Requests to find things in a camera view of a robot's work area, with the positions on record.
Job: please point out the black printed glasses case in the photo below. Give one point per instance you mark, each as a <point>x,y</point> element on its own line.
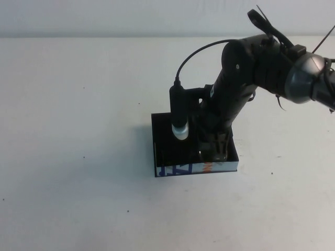
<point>163,130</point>

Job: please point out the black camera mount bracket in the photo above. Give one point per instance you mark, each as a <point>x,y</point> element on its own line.
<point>195,93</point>

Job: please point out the black cylindrical wrist camera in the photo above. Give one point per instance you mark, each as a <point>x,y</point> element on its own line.
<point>179,109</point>

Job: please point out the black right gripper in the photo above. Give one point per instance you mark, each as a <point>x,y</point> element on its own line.
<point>214,120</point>

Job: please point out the black zip tie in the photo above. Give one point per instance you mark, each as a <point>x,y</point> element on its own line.
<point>323,39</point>
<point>280,102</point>

